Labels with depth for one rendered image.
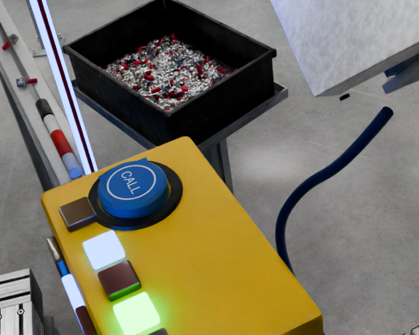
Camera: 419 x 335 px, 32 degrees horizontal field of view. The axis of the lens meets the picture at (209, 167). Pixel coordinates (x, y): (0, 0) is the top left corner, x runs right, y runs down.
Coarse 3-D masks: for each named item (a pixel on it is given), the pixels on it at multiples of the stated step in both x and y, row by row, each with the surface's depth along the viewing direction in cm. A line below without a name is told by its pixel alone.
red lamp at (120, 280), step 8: (120, 264) 37; (128, 264) 37; (104, 272) 37; (112, 272) 37; (120, 272) 37; (128, 272) 37; (104, 280) 36; (112, 280) 36; (120, 280) 36; (128, 280) 36; (136, 280) 36; (104, 288) 36; (112, 288) 36; (120, 288) 36; (128, 288) 36; (136, 288) 36; (112, 296) 36; (120, 296) 36
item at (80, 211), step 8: (80, 200) 41; (88, 200) 41; (64, 208) 40; (72, 208) 40; (80, 208) 40; (88, 208) 40; (64, 216) 40; (72, 216) 40; (80, 216) 40; (88, 216) 40; (96, 216) 40; (72, 224) 40; (80, 224) 40; (88, 224) 40
